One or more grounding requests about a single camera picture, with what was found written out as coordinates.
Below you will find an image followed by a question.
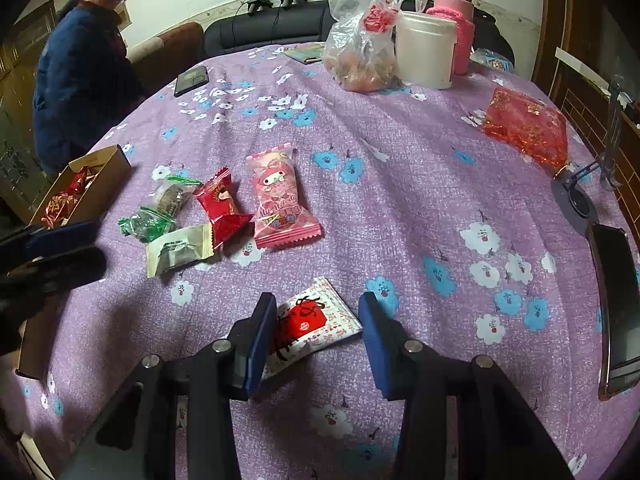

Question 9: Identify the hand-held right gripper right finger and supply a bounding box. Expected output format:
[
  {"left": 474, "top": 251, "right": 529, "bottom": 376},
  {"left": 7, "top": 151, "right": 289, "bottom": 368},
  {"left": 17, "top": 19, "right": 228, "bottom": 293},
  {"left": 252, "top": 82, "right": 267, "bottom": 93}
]
[{"left": 359, "top": 292, "right": 573, "bottom": 480}]

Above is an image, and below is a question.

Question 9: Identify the small blue packet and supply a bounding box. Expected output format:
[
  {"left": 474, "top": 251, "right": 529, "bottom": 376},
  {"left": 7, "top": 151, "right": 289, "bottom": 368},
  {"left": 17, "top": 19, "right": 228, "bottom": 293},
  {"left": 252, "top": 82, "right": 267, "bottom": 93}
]
[{"left": 472, "top": 47, "right": 515, "bottom": 73}]

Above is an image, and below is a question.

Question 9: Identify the white and red snack packet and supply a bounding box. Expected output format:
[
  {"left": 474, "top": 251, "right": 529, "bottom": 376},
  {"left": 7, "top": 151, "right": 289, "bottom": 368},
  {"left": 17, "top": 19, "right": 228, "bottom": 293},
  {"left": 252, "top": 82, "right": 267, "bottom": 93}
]
[{"left": 261, "top": 276, "right": 364, "bottom": 382}]

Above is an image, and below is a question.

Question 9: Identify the red and gold snack packet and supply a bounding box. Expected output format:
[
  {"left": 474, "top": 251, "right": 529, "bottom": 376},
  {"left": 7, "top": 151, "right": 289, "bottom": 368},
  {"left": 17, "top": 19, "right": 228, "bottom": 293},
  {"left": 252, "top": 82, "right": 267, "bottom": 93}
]
[{"left": 192, "top": 167, "right": 255, "bottom": 252}]

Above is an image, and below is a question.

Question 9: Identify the black leather sofa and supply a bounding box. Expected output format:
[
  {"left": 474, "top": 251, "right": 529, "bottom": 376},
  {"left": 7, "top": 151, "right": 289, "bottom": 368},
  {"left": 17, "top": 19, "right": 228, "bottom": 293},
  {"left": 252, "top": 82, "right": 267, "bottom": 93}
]
[{"left": 202, "top": 0, "right": 516, "bottom": 61}]

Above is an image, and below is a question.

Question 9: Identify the black smartphone in clear case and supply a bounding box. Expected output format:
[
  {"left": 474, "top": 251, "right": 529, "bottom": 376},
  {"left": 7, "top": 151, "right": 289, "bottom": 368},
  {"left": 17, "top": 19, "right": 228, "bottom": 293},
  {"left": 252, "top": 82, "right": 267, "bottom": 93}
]
[{"left": 585, "top": 222, "right": 640, "bottom": 402}]

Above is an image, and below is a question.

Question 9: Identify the grey phone stand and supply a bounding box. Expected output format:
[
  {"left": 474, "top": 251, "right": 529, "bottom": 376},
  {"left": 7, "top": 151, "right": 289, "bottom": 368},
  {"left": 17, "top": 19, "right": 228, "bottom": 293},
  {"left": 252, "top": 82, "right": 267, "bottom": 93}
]
[{"left": 550, "top": 80, "right": 626, "bottom": 236}]

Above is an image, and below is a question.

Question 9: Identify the pink flask with knitted sleeve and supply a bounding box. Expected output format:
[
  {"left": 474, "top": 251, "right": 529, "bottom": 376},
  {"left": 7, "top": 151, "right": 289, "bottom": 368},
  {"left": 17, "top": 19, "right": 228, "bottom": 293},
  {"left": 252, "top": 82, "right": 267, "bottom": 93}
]
[{"left": 425, "top": 0, "right": 476, "bottom": 75}]

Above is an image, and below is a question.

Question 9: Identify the red foil bag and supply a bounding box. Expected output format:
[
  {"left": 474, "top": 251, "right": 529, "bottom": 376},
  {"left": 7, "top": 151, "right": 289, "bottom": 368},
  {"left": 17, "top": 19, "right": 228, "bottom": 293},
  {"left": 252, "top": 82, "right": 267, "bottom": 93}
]
[{"left": 481, "top": 86, "right": 570, "bottom": 173}]

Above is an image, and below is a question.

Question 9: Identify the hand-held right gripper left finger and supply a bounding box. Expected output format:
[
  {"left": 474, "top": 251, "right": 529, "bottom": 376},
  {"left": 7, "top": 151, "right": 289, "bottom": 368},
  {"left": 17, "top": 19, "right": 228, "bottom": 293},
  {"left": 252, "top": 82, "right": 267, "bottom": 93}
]
[{"left": 60, "top": 292, "right": 277, "bottom": 480}]

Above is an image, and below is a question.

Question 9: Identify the dark red foil snack packet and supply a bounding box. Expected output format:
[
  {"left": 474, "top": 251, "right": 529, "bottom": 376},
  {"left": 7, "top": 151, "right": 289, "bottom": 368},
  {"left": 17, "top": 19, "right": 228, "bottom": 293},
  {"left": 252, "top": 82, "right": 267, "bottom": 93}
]
[{"left": 41, "top": 192, "right": 81, "bottom": 226}]

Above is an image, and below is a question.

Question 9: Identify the clear plastic bag of food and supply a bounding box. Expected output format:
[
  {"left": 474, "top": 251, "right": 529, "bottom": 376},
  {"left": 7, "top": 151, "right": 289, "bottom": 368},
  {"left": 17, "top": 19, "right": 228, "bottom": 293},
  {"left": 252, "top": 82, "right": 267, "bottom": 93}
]
[{"left": 322, "top": 0, "right": 426, "bottom": 93}]

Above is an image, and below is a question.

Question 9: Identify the black phone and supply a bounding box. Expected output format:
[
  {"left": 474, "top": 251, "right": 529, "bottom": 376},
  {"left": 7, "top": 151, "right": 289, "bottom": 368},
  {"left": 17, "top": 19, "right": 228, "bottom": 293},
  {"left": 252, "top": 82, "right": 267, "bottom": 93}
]
[{"left": 173, "top": 65, "right": 209, "bottom": 98}]

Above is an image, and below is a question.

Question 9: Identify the small green booklet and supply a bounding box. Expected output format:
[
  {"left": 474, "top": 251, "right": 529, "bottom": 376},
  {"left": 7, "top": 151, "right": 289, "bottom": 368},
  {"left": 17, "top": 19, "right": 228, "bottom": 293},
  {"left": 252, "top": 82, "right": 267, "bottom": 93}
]
[{"left": 282, "top": 44, "right": 328, "bottom": 65}]

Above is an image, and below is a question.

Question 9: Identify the clear wrapped round biscuit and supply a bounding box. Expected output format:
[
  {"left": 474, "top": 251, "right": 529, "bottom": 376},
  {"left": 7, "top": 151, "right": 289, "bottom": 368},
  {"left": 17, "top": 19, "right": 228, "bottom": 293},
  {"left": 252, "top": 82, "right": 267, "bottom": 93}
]
[{"left": 150, "top": 174, "right": 203, "bottom": 218}]

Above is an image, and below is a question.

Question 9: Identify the white plastic tub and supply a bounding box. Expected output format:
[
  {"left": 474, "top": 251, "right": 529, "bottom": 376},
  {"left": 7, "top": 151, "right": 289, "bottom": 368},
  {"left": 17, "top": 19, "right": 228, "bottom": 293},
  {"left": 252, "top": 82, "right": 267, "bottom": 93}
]
[{"left": 395, "top": 10, "right": 458, "bottom": 90}]

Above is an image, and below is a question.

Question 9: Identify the wooden sideboard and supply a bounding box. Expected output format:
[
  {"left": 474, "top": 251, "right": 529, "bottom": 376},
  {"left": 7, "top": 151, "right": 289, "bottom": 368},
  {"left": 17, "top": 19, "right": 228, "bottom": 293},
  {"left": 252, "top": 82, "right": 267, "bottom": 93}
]
[{"left": 530, "top": 0, "right": 640, "bottom": 196}]

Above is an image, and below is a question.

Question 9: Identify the black bag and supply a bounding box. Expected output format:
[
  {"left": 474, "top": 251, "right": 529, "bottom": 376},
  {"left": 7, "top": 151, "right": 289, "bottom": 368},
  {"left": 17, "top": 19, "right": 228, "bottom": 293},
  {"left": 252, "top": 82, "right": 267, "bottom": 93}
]
[{"left": 470, "top": 2, "right": 516, "bottom": 61}]

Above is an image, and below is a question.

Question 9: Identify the brown chair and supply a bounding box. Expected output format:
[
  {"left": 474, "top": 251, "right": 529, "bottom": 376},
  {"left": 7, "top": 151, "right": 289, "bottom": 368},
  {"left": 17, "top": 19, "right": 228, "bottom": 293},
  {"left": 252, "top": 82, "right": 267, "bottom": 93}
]
[{"left": 125, "top": 21, "right": 206, "bottom": 98}]

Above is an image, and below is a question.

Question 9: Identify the pink cartoon snack packet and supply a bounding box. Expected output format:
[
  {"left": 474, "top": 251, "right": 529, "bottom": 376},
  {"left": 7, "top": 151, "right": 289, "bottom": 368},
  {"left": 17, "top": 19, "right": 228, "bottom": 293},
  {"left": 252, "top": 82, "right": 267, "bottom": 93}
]
[{"left": 245, "top": 142, "right": 321, "bottom": 250}]

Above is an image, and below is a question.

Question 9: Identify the pale snack packet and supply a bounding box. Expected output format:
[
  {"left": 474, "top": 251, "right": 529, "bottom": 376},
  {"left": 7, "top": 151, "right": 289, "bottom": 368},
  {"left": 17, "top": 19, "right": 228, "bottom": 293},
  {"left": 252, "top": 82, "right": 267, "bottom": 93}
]
[{"left": 145, "top": 222, "right": 215, "bottom": 279}]

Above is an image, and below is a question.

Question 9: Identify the brown cardboard box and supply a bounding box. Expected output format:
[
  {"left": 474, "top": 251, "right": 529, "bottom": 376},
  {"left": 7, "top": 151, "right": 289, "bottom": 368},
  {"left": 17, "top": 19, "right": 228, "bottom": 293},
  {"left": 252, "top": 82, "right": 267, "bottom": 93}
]
[{"left": 15, "top": 144, "right": 133, "bottom": 381}]

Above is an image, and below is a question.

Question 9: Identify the green wrapped candy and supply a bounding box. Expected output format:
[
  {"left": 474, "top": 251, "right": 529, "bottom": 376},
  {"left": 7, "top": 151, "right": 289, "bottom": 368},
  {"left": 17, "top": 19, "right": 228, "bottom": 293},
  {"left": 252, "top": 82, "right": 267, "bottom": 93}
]
[{"left": 117, "top": 206, "right": 177, "bottom": 243}]

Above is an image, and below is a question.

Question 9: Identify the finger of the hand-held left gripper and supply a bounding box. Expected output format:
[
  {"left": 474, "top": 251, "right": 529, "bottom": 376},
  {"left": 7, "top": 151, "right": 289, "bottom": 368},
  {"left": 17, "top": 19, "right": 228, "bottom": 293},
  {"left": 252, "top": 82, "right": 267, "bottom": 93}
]
[
  {"left": 0, "top": 246, "right": 107, "bottom": 307},
  {"left": 0, "top": 220, "right": 99, "bottom": 263}
]

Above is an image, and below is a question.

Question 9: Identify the small red snack packet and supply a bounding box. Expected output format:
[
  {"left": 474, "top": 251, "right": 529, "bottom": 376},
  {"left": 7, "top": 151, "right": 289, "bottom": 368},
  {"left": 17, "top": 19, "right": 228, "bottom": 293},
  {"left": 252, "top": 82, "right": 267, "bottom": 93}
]
[{"left": 66, "top": 165, "right": 98, "bottom": 196}]

